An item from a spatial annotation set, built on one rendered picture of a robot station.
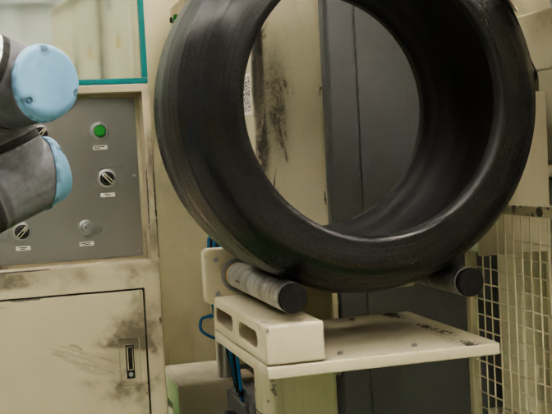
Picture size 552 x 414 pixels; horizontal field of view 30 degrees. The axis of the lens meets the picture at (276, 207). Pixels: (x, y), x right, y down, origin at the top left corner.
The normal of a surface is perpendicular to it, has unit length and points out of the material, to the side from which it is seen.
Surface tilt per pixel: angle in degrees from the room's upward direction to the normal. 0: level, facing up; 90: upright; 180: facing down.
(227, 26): 85
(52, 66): 88
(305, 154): 90
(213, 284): 90
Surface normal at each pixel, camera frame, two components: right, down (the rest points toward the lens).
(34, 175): 0.51, 0.01
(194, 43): -0.51, -0.17
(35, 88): 0.69, -0.03
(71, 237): 0.27, 0.04
